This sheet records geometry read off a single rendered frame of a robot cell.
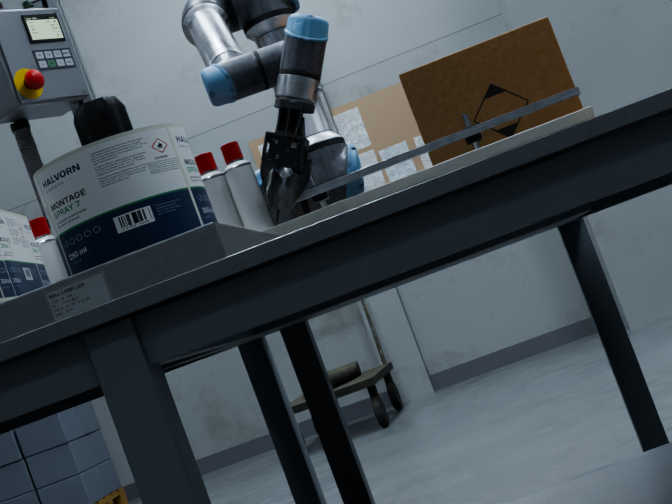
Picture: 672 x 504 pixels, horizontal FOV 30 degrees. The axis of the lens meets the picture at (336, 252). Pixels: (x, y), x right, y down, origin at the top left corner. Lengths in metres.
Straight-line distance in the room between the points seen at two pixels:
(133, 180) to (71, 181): 0.08
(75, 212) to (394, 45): 7.83
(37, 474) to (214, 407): 1.39
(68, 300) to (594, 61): 7.14
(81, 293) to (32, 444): 7.55
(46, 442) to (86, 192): 7.48
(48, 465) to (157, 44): 3.19
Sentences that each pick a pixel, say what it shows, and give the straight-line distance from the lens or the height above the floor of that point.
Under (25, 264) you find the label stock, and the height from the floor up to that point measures 0.98.
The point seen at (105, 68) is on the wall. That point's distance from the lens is 9.73.
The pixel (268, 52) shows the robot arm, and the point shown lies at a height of 1.22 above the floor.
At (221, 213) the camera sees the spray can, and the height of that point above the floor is 0.97.
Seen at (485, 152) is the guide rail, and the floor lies 0.90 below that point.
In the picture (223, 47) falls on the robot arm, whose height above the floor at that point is 1.27.
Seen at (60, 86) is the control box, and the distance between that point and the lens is 2.42.
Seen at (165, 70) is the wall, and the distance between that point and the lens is 9.59.
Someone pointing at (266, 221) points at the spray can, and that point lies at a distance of 2.21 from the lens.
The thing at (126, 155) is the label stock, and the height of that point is 1.00.
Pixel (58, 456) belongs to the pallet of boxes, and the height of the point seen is 0.52.
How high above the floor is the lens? 0.72
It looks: 3 degrees up
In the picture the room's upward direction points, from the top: 20 degrees counter-clockwise
